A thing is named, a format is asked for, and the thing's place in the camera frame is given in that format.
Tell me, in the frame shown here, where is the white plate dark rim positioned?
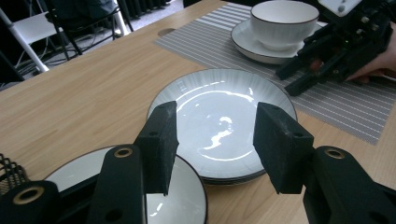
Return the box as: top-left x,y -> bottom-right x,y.
230,18 -> 328,66
147,68 -> 298,185
199,169 -> 269,187

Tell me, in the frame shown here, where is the grey striped placemat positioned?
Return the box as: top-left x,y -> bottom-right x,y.
153,2 -> 396,147

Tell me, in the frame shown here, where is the dark curtain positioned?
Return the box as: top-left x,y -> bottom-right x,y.
116,0 -> 173,20

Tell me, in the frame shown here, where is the round table cable grommet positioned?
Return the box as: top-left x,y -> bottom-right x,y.
157,27 -> 177,38

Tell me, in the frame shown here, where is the black folding chair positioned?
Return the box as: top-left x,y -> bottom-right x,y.
43,0 -> 135,62

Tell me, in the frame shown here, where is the white bowl dark rim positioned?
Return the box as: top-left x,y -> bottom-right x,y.
45,145 -> 208,224
249,0 -> 320,52

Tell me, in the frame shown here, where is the white desk leg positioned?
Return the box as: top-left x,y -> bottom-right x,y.
0,7 -> 61,75
112,8 -> 131,37

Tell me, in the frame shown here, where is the black wire basket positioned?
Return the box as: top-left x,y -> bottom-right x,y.
0,152 -> 31,196

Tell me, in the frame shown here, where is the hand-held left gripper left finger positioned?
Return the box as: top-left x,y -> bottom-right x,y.
86,100 -> 180,224

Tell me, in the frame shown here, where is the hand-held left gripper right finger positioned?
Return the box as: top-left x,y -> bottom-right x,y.
252,101 -> 396,224

